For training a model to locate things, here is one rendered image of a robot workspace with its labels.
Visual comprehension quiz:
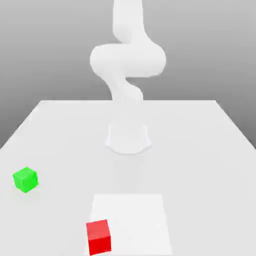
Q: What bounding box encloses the small red cube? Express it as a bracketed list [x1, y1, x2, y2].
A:
[85, 219, 112, 256]

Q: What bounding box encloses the small green cube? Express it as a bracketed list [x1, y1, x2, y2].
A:
[12, 166, 39, 194]

